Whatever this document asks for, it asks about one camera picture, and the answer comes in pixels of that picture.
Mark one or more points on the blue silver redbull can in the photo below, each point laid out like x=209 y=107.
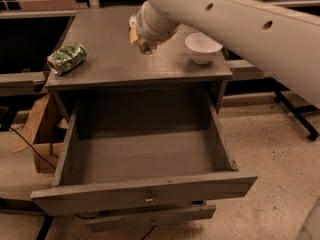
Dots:
x=146 y=47

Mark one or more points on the open grey top drawer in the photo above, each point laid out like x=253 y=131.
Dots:
x=142 y=149

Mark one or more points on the green crushed soda can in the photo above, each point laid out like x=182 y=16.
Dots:
x=66 y=58

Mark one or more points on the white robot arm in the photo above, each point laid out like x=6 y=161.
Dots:
x=283 y=43

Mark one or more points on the brown cardboard box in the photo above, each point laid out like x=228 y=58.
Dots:
x=41 y=131

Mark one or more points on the grey lower drawer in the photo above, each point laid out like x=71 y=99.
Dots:
x=152 y=216

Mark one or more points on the white ceramic bowl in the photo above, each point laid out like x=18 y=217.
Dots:
x=201 y=48

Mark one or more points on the grey wooden cabinet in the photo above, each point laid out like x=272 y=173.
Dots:
x=111 y=61

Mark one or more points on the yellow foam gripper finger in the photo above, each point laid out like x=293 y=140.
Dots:
x=133 y=31

